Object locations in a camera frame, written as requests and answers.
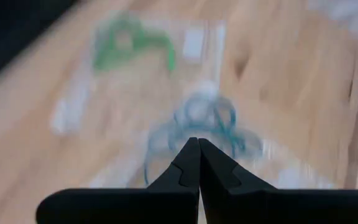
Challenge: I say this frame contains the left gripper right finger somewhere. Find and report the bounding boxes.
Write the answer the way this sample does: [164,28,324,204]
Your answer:
[198,138,358,224]

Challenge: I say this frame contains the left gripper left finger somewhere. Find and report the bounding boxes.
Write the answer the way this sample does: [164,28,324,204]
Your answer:
[35,136,201,224]

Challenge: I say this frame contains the thin teal rubber band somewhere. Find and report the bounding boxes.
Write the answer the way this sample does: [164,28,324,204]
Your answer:
[172,91,264,159]
[143,93,239,187]

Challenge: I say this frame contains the green rubber band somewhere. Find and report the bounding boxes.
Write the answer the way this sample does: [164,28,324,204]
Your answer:
[126,29,177,73]
[92,17,145,72]

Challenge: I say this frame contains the black aluminium table frame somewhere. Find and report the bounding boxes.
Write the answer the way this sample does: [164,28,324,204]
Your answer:
[0,0,77,91]

